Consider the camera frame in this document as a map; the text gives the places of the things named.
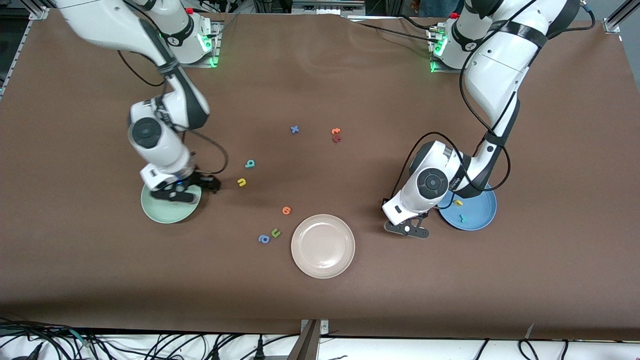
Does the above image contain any green plate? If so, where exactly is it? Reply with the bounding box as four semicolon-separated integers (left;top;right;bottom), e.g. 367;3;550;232
140;172;203;224

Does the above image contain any beige plate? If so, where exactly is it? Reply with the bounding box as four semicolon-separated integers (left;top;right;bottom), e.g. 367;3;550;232
290;214;356;279

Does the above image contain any brown table cover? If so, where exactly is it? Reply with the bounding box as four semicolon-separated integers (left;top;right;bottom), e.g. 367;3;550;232
0;9;640;342

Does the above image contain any blue plate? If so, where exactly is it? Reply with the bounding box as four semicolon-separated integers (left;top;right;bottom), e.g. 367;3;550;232
439;185;498;232

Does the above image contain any person in blue jeans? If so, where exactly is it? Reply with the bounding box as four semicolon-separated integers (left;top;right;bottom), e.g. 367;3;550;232
418;0;467;18

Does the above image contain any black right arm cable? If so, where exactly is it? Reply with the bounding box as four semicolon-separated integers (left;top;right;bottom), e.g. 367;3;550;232
117;47;230;176

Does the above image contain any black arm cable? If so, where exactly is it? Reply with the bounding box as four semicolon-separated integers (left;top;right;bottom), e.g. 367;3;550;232
392;0;597;201
117;47;230;176

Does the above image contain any metal table bracket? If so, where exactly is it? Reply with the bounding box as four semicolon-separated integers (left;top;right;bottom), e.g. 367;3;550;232
299;318;331;360

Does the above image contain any aluminium frame rail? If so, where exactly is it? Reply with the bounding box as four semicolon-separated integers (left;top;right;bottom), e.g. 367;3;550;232
603;0;640;35
0;6;49;98

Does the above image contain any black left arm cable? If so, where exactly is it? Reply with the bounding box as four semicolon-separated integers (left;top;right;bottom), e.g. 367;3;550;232
392;0;597;201

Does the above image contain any black cable on table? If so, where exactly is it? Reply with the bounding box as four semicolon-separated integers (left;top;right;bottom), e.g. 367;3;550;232
357;14;453;43

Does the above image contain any black looped floor cable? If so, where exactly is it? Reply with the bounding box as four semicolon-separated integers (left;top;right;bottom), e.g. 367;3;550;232
518;339;540;360

